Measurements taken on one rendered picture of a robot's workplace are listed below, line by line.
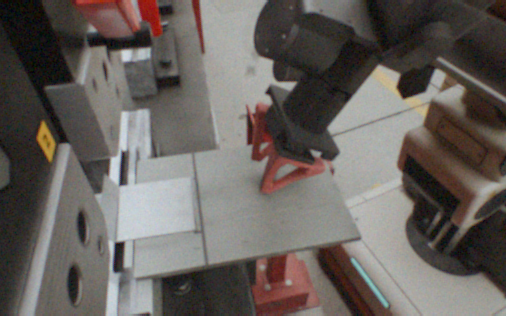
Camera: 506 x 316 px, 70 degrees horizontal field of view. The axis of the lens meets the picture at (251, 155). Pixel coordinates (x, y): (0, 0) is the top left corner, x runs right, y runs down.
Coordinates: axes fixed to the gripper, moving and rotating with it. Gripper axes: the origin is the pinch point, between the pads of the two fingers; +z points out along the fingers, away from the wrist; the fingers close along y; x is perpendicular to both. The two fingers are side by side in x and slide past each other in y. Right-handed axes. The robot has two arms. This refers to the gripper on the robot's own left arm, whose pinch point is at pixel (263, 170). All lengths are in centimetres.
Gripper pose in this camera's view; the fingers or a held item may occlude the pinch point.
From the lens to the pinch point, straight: 45.8
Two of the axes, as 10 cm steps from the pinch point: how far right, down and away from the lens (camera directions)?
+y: 2.0, 6.9, -6.9
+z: -4.8, 6.9, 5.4
